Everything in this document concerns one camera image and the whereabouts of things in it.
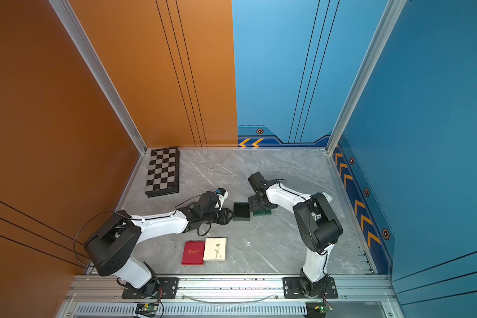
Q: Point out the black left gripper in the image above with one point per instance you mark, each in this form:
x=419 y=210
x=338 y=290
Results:
x=226 y=218

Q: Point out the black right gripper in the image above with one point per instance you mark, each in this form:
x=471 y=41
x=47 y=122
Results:
x=253 y=205

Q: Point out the cream booklet with flower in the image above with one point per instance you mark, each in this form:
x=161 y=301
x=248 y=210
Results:
x=215 y=249

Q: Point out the green jewelry box lid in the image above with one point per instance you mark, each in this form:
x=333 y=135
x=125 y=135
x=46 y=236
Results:
x=261 y=212

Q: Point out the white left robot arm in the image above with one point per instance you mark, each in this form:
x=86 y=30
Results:
x=110 y=247

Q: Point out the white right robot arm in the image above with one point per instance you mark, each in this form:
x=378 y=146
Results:
x=318 y=226

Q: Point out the black and silver chessboard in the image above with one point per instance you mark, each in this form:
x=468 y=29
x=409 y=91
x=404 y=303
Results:
x=163 y=176

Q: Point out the right green circuit board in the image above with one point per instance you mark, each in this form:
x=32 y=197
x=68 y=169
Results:
x=318 y=310

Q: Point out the green circuit board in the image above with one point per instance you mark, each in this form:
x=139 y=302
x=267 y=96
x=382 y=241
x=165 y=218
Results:
x=318 y=310
x=148 y=310

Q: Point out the left green circuit board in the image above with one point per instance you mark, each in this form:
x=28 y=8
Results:
x=148 y=310

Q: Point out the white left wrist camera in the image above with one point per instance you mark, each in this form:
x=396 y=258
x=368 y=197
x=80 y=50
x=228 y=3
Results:
x=222 y=196

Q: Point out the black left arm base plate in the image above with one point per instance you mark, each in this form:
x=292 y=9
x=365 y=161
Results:
x=162 y=288

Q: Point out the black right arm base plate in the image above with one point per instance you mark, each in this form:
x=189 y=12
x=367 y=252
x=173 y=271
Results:
x=302 y=287

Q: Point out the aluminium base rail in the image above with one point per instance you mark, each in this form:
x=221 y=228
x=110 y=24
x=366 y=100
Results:
x=227 y=295

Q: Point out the silver aluminium corner post right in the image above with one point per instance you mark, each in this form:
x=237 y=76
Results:
x=380 y=38

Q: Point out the silver aluminium corner post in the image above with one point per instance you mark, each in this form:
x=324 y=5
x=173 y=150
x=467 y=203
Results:
x=75 y=30
x=380 y=38

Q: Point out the silver aluminium corner post left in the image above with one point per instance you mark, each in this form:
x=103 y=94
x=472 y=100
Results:
x=75 y=30

